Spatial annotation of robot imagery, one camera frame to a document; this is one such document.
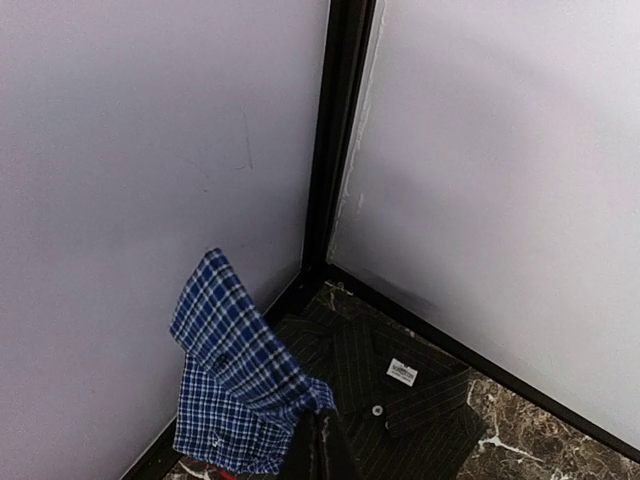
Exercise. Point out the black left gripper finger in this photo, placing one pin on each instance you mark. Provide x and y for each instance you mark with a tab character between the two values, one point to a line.
320	449

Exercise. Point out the blue checked long sleeve shirt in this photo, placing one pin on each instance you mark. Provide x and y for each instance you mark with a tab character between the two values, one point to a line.
242	392

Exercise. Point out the red plaid folded shirt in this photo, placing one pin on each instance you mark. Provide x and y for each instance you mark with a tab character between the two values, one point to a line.
217	473

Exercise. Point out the black striped folded shirt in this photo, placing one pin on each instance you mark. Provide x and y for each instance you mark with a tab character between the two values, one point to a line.
401	403

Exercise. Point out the black left frame post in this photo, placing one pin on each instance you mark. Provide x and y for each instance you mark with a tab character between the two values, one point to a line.
349	28

